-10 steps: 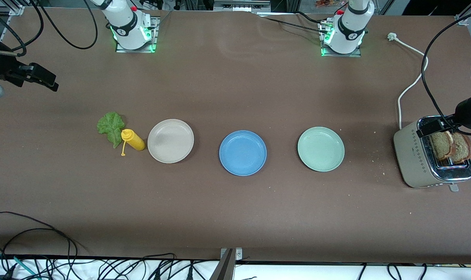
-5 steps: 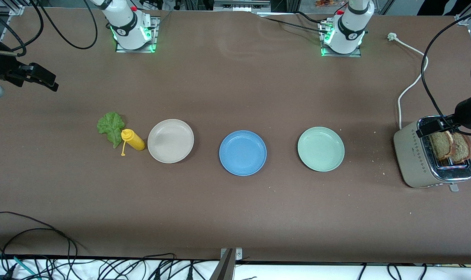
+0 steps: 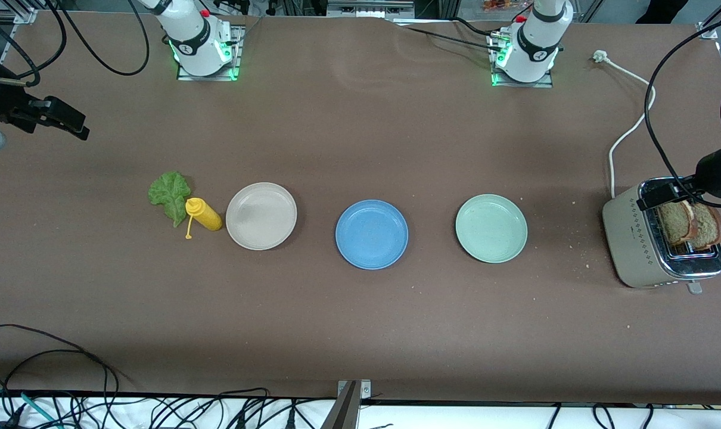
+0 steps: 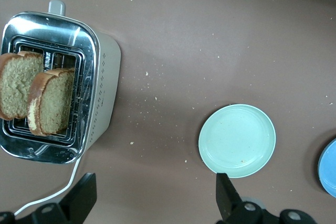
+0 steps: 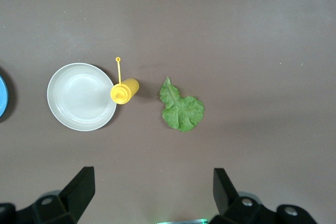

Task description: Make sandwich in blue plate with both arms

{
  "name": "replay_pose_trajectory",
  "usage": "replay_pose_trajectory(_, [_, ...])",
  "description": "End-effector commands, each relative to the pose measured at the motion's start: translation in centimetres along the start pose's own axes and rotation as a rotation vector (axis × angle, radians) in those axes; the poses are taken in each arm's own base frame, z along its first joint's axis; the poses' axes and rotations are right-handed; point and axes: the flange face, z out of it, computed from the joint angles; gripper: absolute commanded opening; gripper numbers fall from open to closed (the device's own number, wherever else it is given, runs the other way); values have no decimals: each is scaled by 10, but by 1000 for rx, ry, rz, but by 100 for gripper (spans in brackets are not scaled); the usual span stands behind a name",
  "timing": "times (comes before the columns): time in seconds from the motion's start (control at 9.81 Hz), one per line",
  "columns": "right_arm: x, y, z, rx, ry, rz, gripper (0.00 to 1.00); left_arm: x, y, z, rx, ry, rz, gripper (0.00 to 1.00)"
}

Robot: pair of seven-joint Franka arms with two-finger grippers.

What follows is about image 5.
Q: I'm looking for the beige round plate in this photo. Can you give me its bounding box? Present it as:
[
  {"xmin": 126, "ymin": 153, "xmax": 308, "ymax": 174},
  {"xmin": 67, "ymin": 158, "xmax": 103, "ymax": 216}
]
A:
[{"xmin": 46, "ymin": 62, "xmax": 118, "ymax": 132}]

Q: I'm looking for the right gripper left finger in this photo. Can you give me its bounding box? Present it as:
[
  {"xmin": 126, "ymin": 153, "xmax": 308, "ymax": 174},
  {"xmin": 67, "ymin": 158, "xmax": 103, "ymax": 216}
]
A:
[{"xmin": 0, "ymin": 166, "xmax": 96, "ymax": 224}]

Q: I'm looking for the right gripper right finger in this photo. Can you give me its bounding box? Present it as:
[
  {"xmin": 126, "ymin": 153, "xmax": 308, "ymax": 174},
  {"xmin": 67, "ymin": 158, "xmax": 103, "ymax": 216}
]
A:
[{"xmin": 209, "ymin": 167, "xmax": 318, "ymax": 224}]

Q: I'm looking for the yellow squeeze bottle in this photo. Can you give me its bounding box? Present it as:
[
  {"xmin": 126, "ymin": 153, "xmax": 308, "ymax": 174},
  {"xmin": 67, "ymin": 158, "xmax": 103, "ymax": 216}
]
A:
[{"xmin": 110, "ymin": 56, "xmax": 140, "ymax": 105}]

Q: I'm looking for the green lettuce leaf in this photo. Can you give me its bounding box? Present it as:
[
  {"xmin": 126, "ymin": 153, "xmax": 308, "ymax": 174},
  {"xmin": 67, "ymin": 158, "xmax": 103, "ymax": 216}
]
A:
[{"xmin": 159, "ymin": 77, "xmax": 205, "ymax": 133}]

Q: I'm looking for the blue round plate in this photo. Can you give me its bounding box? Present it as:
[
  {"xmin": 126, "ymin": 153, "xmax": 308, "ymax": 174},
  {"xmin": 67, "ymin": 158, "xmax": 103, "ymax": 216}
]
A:
[{"xmin": 0, "ymin": 73, "xmax": 9, "ymax": 119}]

